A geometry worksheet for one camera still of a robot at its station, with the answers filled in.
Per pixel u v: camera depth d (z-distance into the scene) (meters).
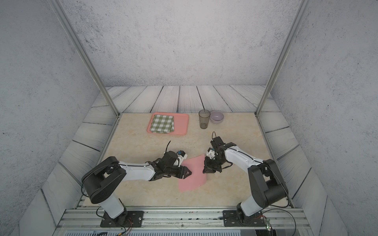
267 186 0.44
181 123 1.15
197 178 0.86
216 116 1.15
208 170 0.76
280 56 0.88
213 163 0.75
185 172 0.85
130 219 0.72
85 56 0.88
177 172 0.78
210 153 0.84
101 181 0.46
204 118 1.02
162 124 1.13
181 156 0.82
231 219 0.71
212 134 1.08
